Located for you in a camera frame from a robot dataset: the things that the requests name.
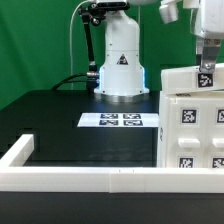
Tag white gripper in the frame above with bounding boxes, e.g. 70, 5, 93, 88
183, 0, 224, 74

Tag small white box part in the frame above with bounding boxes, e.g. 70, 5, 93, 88
161, 63, 224, 95

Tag white cabinet body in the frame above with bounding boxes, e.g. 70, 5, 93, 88
157, 91, 224, 168

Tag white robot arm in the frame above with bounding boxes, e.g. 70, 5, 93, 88
93, 0, 224, 102

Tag white marker tag sheet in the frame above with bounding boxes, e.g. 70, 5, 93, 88
78, 113, 159, 128

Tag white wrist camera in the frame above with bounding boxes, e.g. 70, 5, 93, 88
159, 0, 181, 24

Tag white cable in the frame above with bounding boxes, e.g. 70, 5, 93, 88
69, 0, 93, 90

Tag black cable bundle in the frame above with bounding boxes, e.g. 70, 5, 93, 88
51, 73, 100, 91

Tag white U-shaped fence frame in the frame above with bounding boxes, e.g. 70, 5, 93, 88
0, 134, 224, 193

